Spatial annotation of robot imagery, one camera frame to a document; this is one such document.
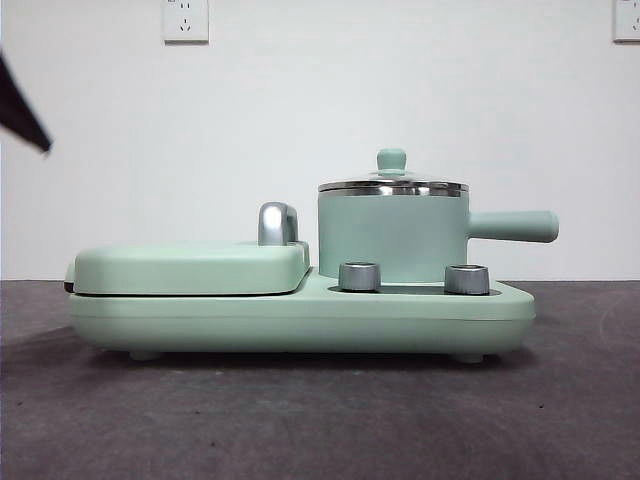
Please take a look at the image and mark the glass lid with green knob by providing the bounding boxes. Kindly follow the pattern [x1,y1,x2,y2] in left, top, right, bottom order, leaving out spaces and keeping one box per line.
[318,147,470,193]

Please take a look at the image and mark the mint green hinged griddle cover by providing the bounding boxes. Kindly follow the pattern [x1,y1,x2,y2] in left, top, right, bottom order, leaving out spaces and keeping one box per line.
[64,238,311,297]

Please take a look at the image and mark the mint green breakfast machine base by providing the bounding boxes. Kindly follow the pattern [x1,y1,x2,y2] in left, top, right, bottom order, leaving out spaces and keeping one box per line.
[67,267,536,362]

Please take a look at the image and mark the silver control knob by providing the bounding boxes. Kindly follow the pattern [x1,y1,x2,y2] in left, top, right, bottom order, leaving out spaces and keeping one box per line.
[337,260,381,292]
[443,263,490,295]

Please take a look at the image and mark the white wall socket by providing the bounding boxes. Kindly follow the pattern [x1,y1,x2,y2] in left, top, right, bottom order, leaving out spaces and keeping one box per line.
[163,0,210,44]
[612,0,640,43]

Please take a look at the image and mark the chrome griddle cover handle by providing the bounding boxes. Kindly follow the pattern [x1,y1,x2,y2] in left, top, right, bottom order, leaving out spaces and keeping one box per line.
[257,201,302,247]

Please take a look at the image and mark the mint green handled pot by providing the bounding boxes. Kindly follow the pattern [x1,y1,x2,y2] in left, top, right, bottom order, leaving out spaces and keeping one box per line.
[317,182,560,284]

